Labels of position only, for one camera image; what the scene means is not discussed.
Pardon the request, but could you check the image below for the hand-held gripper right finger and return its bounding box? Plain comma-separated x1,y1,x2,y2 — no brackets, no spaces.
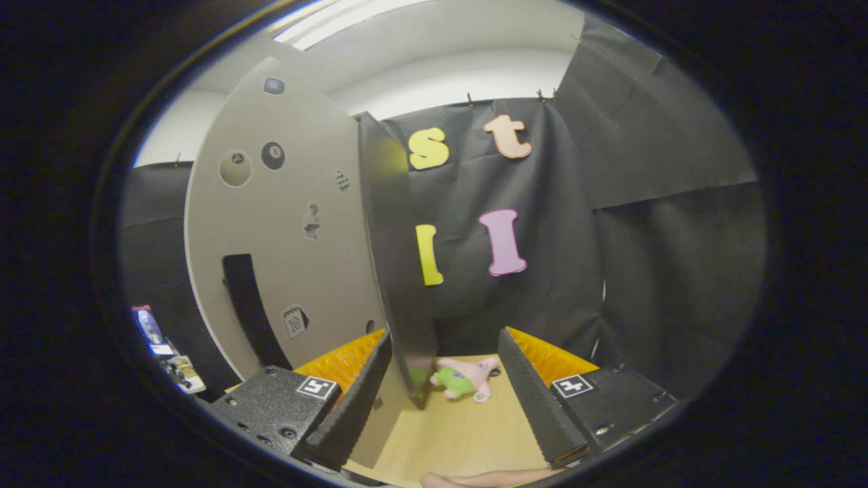
498,327,679,470

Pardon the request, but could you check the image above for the pink and green plush toy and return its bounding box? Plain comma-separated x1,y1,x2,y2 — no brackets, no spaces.
429,358,501,403

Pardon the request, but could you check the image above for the blue and white printed board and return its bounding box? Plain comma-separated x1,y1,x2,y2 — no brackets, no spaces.
131,305,174,357

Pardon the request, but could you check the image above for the grey shoe cabinet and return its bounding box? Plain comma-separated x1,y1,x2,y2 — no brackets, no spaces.
356,112,438,411

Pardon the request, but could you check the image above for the large ceiling light panel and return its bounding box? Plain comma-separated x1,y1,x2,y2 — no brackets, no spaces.
271,0,435,52

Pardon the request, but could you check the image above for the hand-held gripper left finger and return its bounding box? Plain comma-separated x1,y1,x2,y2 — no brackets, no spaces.
203,329,393,472

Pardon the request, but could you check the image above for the black backdrop cloth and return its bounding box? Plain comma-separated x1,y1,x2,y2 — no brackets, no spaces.
121,14,767,402

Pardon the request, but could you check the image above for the black door handle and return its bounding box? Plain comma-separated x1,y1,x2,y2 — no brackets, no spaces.
222,254,294,370

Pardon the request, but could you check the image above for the printed paper sheet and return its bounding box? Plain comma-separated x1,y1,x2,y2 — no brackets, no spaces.
161,356,206,395

